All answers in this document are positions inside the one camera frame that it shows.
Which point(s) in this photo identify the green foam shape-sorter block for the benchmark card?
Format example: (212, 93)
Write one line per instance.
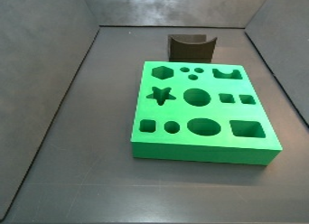
(200, 114)

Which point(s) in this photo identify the dark curved foam block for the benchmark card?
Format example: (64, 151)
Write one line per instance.
(191, 48)

